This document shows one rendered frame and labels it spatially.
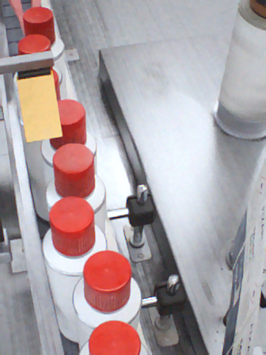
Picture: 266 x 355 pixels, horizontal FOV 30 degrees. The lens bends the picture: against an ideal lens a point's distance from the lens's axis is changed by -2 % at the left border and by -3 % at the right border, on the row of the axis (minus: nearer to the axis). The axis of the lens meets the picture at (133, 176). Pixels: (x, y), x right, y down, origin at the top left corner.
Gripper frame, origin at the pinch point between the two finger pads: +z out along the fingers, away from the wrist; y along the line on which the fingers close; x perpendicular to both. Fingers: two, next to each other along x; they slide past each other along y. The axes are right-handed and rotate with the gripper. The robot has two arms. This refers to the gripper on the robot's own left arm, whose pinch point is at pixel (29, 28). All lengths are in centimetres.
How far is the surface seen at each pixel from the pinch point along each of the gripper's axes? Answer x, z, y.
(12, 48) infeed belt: 5.8, 2.3, -3.1
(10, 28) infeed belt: 10.4, -1.5, -2.9
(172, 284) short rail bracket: -35.9, 28.1, 8.1
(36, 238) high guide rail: -31.5, 22.3, -3.8
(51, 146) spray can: -34.1, 13.3, -1.0
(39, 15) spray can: -24.4, 0.7, 0.4
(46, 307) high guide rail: -37.2, 27.0, -4.1
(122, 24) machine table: 16.6, 0.1, 18.0
